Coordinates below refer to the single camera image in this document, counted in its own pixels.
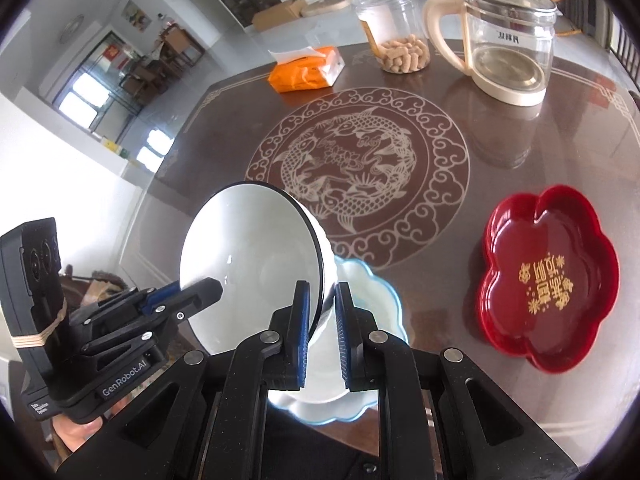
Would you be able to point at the red flower-shaped plate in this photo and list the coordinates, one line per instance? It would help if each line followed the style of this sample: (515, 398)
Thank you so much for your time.
(550, 240)

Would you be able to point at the round wooden board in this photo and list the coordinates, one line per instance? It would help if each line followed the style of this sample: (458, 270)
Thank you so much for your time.
(327, 4)

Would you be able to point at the orange tissue pack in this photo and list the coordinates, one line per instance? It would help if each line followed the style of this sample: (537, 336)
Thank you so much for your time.
(300, 75)

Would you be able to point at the blue-rimmed scalloped bowl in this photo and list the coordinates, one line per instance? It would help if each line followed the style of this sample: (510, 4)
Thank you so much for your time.
(370, 285)

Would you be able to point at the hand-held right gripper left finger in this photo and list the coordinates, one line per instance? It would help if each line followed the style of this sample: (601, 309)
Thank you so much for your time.
(302, 340)

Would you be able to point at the clear plastic peanut jar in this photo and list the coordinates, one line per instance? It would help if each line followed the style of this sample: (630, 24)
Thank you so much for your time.
(390, 20)

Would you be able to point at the person's left hand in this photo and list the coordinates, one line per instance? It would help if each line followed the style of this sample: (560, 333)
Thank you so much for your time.
(75, 432)

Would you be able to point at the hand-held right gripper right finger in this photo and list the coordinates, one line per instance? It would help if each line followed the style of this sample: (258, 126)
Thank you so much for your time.
(342, 340)

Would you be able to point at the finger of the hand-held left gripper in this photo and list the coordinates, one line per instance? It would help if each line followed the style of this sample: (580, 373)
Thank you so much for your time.
(200, 295)
(162, 292)

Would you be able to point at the framed wall picture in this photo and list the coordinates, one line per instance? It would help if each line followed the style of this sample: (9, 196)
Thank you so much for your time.
(136, 16)

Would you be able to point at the small white bowl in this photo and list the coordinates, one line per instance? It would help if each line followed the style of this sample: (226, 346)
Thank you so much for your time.
(240, 260)

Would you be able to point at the cardboard box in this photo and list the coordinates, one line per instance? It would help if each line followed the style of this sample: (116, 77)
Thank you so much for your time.
(277, 12)

